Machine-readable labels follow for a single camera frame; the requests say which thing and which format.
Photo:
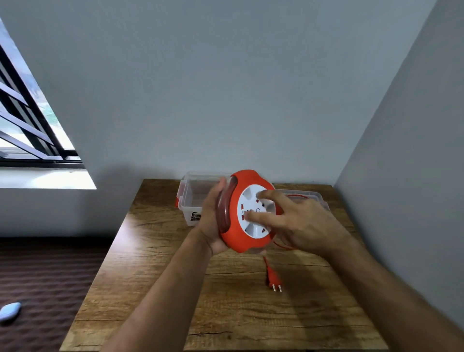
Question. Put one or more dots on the person's right forearm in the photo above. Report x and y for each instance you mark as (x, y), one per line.
(395, 301)

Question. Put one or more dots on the orange power plug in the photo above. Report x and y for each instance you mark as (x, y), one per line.
(272, 279)

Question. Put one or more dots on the clear plastic box lid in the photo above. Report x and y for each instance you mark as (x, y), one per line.
(308, 199)

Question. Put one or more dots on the clear plastic storage box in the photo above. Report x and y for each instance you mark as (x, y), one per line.
(195, 197)

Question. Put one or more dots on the person's right hand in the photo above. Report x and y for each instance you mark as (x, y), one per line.
(308, 226)

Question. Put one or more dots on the person's left thumb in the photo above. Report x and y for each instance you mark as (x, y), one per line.
(218, 190)

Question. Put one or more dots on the dark brown bed cover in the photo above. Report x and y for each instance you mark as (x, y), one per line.
(40, 286)

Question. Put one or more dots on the person's right middle finger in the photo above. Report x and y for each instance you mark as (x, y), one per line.
(263, 217)

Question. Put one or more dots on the wooden table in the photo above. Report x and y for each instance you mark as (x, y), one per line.
(232, 275)

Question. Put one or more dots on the light blue small object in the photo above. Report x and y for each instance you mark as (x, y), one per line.
(9, 311)

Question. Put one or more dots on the black window grille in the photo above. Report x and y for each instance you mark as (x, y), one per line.
(25, 119)

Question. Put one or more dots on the person's left hand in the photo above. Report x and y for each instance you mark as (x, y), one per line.
(209, 225)

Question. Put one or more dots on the person's left forearm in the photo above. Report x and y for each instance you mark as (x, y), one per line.
(159, 301)

